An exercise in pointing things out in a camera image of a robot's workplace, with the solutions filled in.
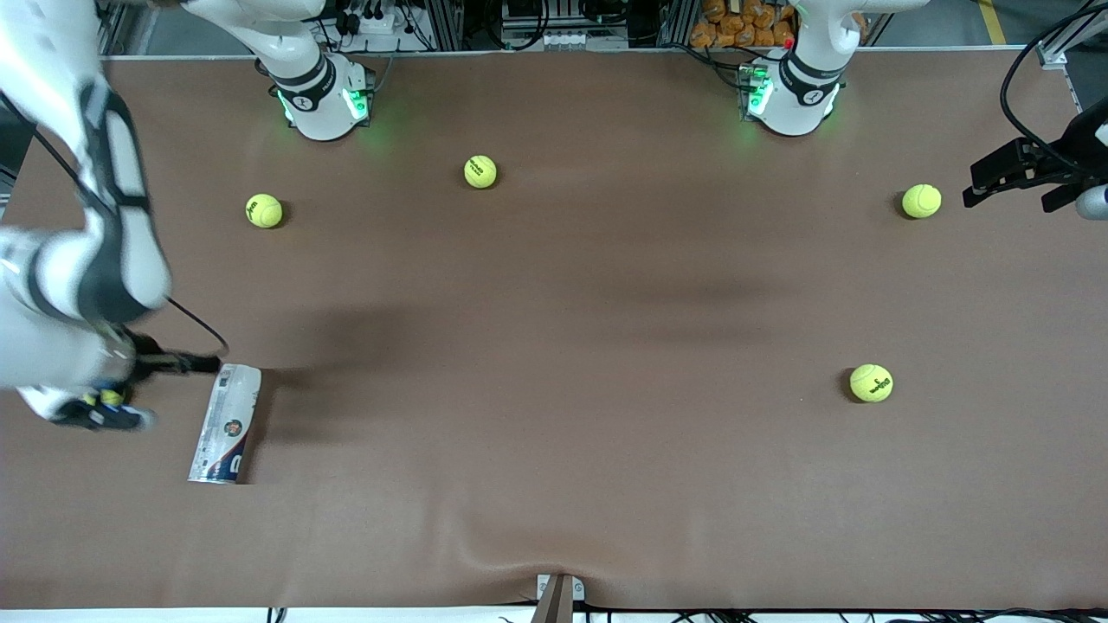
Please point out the aluminium corner frame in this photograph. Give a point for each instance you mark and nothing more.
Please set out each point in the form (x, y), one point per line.
(117, 26)
(1069, 45)

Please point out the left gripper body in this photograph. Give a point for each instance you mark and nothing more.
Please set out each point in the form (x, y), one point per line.
(1076, 152)

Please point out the gray control box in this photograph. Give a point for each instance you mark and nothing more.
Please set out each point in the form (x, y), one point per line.
(563, 22)

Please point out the metal table edge bracket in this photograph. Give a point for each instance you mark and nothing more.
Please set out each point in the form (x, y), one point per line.
(558, 601)

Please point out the yellow tennis ball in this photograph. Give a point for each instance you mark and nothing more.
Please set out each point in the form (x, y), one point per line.
(110, 398)
(921, 201)
(480, 171)
(263, 210)
(871, 382)

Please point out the white blue tennis ball can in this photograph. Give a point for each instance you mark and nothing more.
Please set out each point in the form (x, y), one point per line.
(227, 424)

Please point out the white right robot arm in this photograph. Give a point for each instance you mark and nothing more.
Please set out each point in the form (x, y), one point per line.
(307, 112)

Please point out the white power strip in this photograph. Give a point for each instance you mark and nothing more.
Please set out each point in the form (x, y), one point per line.
(372, 24)

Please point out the orange items pile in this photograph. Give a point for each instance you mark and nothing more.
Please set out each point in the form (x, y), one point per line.
(736, 26)

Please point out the aluminium frame post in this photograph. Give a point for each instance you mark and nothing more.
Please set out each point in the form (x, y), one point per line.
(447, 24)
(678, 22)

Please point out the brown table mat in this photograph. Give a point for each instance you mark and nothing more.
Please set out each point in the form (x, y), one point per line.
(554, 346)

